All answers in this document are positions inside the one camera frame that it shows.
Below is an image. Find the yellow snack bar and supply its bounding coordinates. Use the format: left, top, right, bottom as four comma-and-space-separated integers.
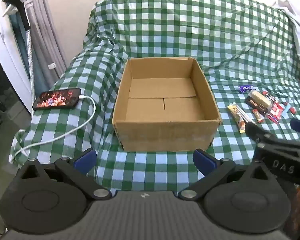
227, 104, 246, 133

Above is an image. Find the white printed cloth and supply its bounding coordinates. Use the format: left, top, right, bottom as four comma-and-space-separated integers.
272, 0, 300, 88

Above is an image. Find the black smartphone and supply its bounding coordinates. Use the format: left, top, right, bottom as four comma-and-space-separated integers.
32, 88, 82, 110

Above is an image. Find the teal curtain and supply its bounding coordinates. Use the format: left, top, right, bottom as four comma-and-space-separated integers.
9, 7, 28, 63

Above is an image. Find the silver snack bar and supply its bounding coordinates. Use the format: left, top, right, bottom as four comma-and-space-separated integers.
236, 105, 256, 125

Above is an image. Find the white door frame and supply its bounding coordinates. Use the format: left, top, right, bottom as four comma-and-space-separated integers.
0, 0, 34, 115

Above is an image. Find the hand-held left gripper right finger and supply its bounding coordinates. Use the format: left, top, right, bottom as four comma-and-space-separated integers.
177, 149, 278, 201

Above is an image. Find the small orange red candy bar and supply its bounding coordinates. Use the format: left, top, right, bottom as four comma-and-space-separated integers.
252, 109, 263, 123

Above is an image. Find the black steamer handle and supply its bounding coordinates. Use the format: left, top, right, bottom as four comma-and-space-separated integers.
1, 0, 32, 30

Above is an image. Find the red white snack packet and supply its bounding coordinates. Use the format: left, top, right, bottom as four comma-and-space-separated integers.
266, 102, 284, 123

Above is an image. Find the dark chocolate bar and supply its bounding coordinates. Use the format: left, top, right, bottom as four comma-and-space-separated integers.
244, 97, 265, 117

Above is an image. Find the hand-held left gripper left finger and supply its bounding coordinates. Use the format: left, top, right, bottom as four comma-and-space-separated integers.
14, 148, 112, 201

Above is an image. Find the clear cracker pack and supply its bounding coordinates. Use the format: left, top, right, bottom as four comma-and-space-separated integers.
247, 90, 274, 110

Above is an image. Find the green checked cloth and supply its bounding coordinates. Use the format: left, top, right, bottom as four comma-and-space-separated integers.
10, 0, 300, 198

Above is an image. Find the white charging cable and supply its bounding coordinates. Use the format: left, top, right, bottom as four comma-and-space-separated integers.
14, 95, 97, 161

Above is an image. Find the cardboard box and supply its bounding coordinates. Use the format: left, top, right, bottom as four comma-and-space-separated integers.
112, 57, 223, 152

